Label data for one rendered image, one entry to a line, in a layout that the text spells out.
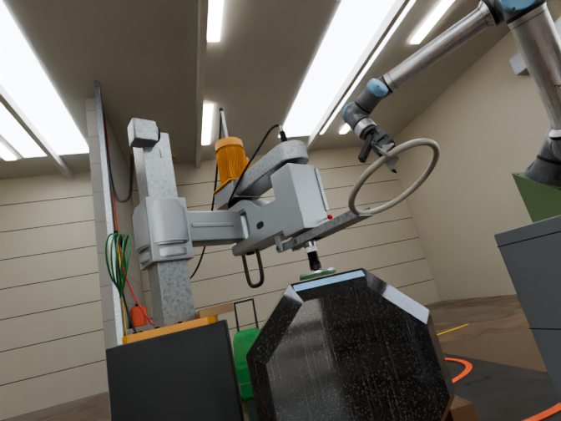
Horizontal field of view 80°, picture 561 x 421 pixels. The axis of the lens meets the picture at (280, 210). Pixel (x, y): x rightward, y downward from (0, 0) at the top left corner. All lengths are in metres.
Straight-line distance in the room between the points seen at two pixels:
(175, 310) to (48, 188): 5.82
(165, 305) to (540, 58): 2.05
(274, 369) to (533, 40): 1.50
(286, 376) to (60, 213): 6.45
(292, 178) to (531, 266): 1.22
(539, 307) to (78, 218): 6.89
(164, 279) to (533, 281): 1.85
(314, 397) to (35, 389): 6.11
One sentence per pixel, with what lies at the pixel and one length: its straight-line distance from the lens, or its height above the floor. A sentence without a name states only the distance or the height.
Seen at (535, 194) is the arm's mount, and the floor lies 0.97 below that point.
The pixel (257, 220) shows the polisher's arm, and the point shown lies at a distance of 2.30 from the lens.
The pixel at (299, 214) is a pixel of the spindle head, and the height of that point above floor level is 1.23.
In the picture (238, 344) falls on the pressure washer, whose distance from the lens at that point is 3.45.
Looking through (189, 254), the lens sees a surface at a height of 1.17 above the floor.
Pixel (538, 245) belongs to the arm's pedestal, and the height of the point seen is 0.76.
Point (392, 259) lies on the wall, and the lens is 8.11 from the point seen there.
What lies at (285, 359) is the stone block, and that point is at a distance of 1.42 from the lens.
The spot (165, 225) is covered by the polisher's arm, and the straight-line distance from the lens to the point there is 2.14.
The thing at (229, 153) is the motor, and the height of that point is 1.97.
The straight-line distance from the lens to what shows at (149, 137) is 2.35.
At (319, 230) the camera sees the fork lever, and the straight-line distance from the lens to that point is 1.91.
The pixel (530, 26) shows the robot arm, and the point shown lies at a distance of 1.55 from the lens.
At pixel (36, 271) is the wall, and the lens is 7.30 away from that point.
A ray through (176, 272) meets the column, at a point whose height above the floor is 1.08.
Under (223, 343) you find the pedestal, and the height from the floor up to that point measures 0.63.
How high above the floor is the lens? 0.77
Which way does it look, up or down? 15 degrees up
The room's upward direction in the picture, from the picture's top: 13 degrees counter-clockwise
